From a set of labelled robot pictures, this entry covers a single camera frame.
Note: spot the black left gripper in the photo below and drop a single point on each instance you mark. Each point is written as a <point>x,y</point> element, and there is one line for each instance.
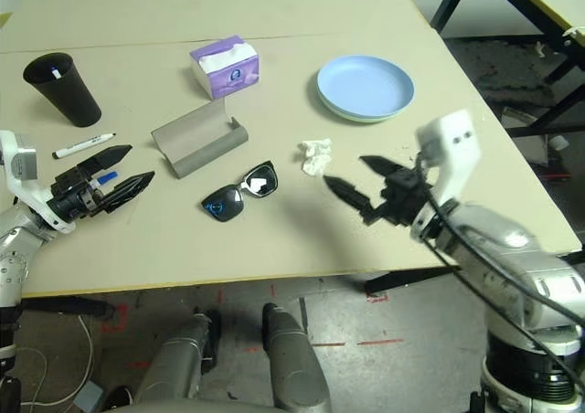
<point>75,196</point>

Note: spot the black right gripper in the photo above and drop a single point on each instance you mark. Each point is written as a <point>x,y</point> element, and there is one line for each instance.
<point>404,196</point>

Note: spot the white marker with blue cap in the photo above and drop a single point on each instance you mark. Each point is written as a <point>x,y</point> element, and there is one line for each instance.
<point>107,176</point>

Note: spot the white marker with black cap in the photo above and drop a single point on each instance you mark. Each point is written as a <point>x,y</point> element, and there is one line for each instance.
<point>82,145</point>

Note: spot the white tissue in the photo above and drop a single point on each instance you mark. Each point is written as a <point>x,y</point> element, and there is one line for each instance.
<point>315,157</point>

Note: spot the grey glasses case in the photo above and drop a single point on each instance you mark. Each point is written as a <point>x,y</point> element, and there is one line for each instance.
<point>196,134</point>

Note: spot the blue plate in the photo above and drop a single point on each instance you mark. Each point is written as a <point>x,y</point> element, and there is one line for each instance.
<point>365,84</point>

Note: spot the black sunglasses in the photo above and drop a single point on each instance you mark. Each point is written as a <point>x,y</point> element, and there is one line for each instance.
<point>224,203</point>

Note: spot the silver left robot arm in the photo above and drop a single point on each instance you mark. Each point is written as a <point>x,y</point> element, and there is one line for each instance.
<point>18,248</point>

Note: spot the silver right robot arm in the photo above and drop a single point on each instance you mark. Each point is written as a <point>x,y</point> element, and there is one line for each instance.
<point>503,248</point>

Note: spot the green plate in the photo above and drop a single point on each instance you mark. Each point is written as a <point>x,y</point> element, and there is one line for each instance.
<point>361,119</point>

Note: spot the black plastic cup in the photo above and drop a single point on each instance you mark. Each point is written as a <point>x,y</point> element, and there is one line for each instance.
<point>68,98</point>

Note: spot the black table foot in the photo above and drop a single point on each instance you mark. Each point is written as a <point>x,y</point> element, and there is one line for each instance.
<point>402,281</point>
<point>68,307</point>

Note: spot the white marker with blue band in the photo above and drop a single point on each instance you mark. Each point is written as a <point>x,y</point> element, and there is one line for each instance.
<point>56,72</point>

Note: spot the purple tissue box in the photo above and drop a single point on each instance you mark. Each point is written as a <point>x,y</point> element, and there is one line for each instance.
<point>228,77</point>

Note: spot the grey right robot leg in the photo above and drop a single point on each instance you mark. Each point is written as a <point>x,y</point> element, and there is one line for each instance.
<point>292,363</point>

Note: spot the grey robot leg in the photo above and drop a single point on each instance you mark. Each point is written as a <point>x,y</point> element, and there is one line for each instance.
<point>178,363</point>
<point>292,363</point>

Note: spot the metal-framed yellow-edged table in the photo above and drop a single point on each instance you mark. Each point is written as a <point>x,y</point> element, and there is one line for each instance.
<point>450,2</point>

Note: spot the grey left robot leg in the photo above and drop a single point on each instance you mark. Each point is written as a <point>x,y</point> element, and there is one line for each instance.
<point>178,363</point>

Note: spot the small grey floor box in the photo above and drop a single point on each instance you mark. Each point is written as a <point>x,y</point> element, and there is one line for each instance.
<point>88,394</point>

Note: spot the black sneaker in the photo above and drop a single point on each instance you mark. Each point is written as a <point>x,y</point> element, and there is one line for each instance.
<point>120,397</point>

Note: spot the white tied strip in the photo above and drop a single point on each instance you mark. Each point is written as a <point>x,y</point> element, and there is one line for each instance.
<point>573,30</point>

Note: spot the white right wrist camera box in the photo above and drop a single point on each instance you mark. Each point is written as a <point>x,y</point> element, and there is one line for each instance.
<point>450,139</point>

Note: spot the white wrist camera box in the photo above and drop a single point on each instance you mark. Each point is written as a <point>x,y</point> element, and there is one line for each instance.
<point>20,166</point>
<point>450,139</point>

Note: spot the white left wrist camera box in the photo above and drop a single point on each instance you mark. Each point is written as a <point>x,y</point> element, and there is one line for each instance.
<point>20,166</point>

